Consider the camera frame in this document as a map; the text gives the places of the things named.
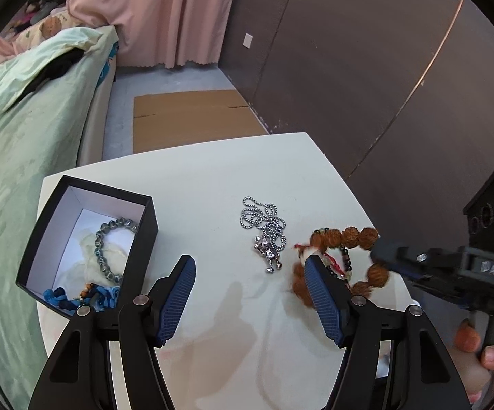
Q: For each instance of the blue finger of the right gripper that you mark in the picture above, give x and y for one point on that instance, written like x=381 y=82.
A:
x=394 y=260

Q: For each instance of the person's right hand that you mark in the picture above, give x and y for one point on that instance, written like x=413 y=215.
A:
x=475 y=367

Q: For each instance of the floral pillow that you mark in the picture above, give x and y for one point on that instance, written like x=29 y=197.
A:
x=58 y=20

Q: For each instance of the white wall socket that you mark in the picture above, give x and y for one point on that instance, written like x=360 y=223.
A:
x=247 y=42

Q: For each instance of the sheer white organza pouch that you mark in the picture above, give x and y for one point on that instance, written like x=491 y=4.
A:
x=80 y=266

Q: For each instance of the flattened brown cardboard box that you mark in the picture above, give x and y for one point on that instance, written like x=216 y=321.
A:
x=186 y=118

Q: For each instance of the black jewelry box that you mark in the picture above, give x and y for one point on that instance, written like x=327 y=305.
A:
x=82 y=205

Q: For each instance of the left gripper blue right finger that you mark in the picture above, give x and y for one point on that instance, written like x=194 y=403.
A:
x=330 y=296

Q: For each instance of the green bed quilt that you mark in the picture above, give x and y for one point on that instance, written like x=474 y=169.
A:
x=45 y=95

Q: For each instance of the white bed frame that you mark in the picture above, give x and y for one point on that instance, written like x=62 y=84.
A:
x=92 y=141

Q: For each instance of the pink curtain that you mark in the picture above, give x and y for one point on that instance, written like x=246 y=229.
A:
x=160 y=32

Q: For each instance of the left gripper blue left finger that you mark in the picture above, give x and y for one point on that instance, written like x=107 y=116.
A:
x=172 y=294

